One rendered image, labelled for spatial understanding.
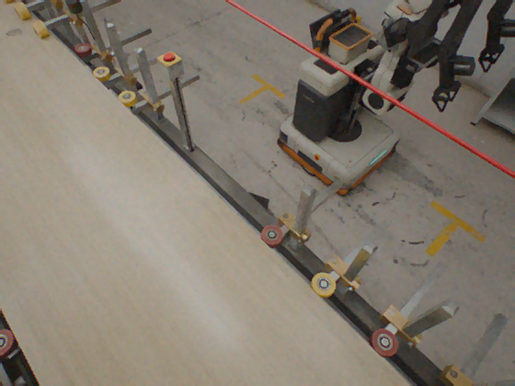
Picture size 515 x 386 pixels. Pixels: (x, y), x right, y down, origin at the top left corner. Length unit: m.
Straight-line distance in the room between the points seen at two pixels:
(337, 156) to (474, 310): 1.22
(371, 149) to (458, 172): 0.80
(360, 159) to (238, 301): 1.48
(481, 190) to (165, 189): 2.29
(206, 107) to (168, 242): 1.90
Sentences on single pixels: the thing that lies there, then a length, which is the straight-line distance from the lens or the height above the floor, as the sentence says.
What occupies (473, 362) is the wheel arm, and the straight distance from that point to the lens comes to 1.42.
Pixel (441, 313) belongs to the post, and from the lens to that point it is 1.08.
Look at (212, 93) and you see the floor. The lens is 3.15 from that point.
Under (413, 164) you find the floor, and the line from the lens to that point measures 2.87.
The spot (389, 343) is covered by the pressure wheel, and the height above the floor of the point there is 0.90.
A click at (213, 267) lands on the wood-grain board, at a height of 0.90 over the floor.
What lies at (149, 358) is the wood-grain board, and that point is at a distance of 1.18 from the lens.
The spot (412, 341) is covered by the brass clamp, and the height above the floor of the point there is 0.84.
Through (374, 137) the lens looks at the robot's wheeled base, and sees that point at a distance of 2.53.
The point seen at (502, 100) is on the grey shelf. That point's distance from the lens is 3.55.
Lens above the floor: 2.03
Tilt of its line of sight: 57 degrees down
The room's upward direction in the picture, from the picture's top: 2 degrees clockwise
